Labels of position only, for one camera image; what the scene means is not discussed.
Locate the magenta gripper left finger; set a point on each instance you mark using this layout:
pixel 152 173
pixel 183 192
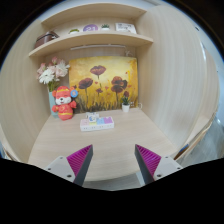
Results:
pixel 74 167

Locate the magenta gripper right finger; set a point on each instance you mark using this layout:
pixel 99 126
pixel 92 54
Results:
pixel 152 166

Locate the white charger plug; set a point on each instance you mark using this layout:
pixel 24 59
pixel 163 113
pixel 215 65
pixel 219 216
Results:
pixel 92 116

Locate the small potted green plant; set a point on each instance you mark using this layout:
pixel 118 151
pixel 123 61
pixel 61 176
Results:
pixel 125 104

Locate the light blue vase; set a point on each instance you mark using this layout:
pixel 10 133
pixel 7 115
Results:
pixel 52 103

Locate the red plush bear doll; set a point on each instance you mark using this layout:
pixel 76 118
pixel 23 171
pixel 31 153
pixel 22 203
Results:
pixel 64 104

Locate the yellow poppy flower painting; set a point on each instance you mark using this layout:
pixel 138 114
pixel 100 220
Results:
pixel 102 81

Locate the pink white flower bouquet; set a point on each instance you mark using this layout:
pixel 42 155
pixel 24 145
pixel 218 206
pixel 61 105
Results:
pixel 50 74

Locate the wooden shelf board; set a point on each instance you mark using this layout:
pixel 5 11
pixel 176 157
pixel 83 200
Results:
pixel 83 39

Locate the brown leather box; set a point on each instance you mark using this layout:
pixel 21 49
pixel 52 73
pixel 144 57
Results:
pixel 48 36

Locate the small green bowl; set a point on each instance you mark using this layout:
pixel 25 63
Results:
pixel 72 31

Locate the purple round plate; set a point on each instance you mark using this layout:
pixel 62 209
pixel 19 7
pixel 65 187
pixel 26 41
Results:
pixel 90 28

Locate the white framed card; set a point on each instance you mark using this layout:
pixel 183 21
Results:
pixel 125 27

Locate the tiny shelf potted plant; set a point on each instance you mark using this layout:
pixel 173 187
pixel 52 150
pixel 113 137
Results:
pixel 105 27

